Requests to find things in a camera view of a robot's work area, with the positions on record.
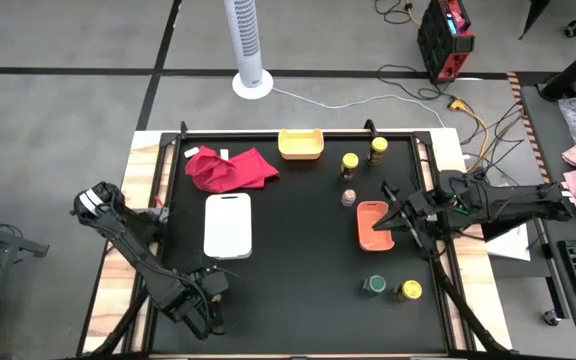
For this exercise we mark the yellow lid spice jar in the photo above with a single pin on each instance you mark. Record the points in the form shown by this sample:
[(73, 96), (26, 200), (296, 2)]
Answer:
[(379, 145), (411, 290), (349, 162)]

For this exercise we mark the white plastic bin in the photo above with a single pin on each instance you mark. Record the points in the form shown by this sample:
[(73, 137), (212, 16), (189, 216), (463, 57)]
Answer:
[(228, 225)]

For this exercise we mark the small clear glass spice jar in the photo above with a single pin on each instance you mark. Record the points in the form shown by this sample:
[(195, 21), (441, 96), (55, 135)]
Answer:
[(348, 197)]

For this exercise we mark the small white tag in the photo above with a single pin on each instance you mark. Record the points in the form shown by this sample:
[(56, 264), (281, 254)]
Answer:
[(224, 154), (191, 152)]

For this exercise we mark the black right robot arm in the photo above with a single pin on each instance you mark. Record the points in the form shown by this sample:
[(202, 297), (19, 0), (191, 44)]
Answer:
[(518, 200)]

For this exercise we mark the dark office desk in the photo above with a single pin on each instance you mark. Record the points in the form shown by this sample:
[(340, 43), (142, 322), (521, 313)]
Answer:
[(548, 140)]

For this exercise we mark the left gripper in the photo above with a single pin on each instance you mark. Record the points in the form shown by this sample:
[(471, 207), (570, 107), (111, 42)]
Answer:
[(208, 290)]

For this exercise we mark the white paper sheet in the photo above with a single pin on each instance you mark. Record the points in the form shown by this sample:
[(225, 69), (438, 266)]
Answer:
[(510, 247)]

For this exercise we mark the green lid spice jar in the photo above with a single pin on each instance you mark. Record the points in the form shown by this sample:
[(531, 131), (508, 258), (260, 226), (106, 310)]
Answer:
[(377, 284)]

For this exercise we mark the red black power station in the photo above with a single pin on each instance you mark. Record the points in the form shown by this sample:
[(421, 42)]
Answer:
[(443, 40)]

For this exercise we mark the red cloth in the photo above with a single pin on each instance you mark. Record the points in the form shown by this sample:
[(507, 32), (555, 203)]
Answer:
[(218, 172)]

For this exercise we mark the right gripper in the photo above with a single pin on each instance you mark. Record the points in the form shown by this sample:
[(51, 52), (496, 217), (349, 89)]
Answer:
[(425, 207)]

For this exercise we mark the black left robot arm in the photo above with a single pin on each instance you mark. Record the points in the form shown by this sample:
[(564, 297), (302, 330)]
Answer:
[(133, 245)]

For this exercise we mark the white tower fan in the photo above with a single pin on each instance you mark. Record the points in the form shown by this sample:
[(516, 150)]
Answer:
[(245, 40)]

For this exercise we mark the yellow plastic bin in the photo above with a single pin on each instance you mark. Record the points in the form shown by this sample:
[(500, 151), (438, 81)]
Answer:
[(300, 145)]

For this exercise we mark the orange plastic bin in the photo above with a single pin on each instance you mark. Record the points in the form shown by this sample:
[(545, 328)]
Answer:
[(374, 242)]

